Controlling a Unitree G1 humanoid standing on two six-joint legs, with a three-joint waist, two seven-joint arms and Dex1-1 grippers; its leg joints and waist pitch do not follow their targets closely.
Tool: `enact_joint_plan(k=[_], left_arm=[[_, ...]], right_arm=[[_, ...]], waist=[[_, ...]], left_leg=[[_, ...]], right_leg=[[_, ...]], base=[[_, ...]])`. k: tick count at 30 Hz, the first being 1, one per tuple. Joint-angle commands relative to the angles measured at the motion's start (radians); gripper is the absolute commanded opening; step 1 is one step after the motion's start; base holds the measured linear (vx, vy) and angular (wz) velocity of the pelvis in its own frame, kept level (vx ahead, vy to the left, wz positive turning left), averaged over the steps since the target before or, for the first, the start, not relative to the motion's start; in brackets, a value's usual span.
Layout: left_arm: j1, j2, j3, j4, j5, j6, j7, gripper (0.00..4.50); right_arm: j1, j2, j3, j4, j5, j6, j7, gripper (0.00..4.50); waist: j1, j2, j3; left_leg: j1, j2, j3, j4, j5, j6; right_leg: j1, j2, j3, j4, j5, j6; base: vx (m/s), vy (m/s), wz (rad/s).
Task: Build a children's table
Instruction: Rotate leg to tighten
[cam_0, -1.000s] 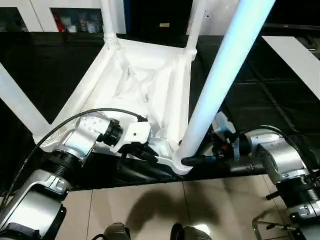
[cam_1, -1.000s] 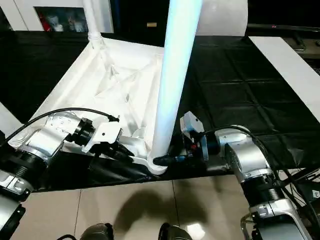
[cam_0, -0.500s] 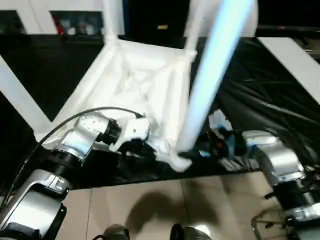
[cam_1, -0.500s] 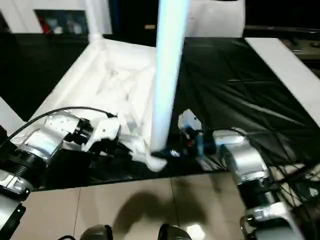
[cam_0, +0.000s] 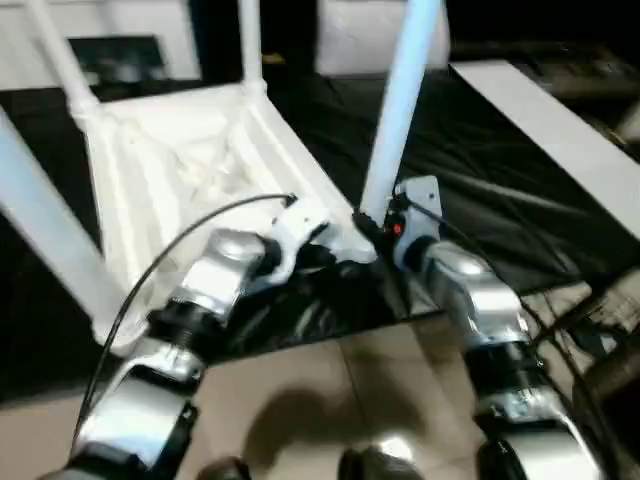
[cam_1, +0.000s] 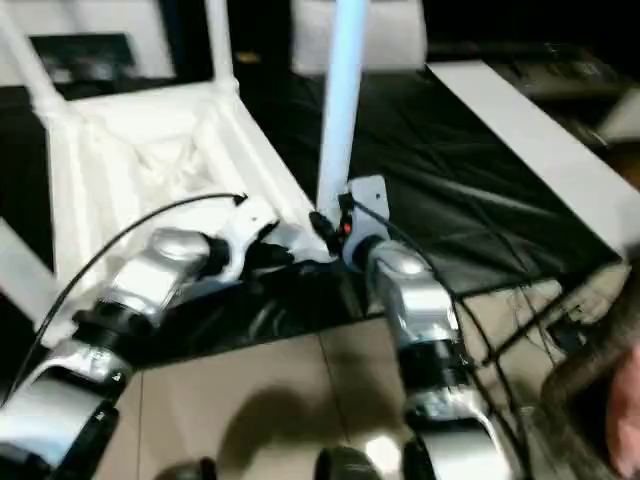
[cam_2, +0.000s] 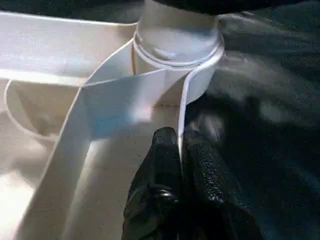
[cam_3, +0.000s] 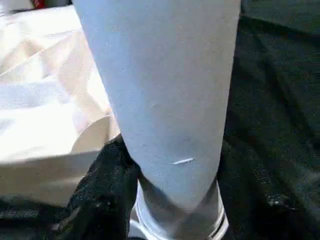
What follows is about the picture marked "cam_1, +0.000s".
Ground white plastic table top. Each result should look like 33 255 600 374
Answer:
38 82 332 351

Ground black work mat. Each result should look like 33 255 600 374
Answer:
0 74 624 381

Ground white chair back panel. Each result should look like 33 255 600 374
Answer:
291 0 430 77

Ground white sheet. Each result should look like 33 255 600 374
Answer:
424 59 640 262

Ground black metal stand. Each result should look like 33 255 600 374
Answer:
478 279 604 372

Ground black cabinet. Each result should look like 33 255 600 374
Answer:
172 0 301 81

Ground black robot foot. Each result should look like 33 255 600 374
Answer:
163 456 217 480

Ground white cabinet with glass doors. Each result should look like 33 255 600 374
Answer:
0 0 177 82

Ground person head brown hair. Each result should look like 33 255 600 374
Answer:
541 287 640 480

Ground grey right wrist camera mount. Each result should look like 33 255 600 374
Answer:
343 174 392 274

